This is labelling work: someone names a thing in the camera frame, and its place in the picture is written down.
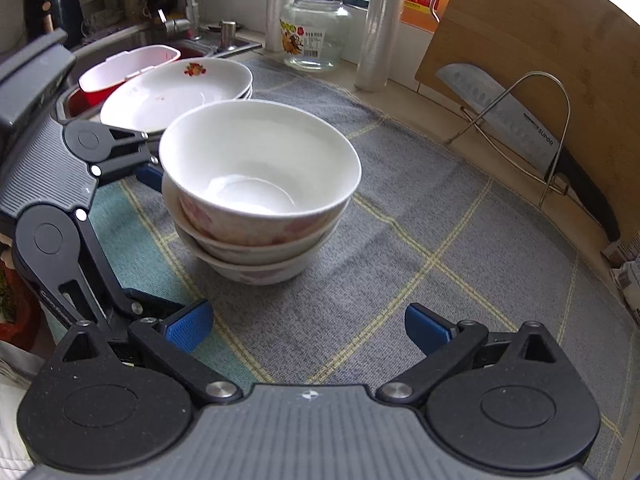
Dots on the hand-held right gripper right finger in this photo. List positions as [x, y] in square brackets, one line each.
[425, 327]

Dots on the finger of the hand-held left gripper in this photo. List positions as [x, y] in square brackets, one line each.
[150, 175]
[107, 285]

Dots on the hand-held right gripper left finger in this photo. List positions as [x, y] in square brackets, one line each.
[190, 327]

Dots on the white floral bowl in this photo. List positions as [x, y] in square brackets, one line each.
[225, 252]
[260, 160]
[260, 272]

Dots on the red patterned bag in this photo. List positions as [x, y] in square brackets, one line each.
[15, 310]

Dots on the red and white plastic basin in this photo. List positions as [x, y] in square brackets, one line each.
[125, 62]

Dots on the grey checked cloth mat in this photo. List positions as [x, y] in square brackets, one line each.
[400, 210]

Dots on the metal sink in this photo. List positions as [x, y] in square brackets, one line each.
[145, 35]

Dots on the white quilted cloth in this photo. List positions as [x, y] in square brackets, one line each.
[15, 400]

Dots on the black appliance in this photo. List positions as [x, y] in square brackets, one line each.
[65, 15]

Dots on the metal sink knob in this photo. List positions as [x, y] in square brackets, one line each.
[228, 35]

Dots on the metal faucet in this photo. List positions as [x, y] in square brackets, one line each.
[191, 5]

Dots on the white food bag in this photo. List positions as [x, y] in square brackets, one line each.
[627, 280]

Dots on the thin cling film roll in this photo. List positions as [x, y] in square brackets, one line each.
[277, 10]

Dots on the glass jar with green lid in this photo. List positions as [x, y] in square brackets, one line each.
[315, 35]

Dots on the steel santoku knife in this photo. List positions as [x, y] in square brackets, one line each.
[480, 95]

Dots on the stack of clear plastic cups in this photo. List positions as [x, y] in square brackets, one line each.
[380, 35]

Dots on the bamboo cutting board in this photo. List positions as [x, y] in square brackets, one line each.
[550, 35]

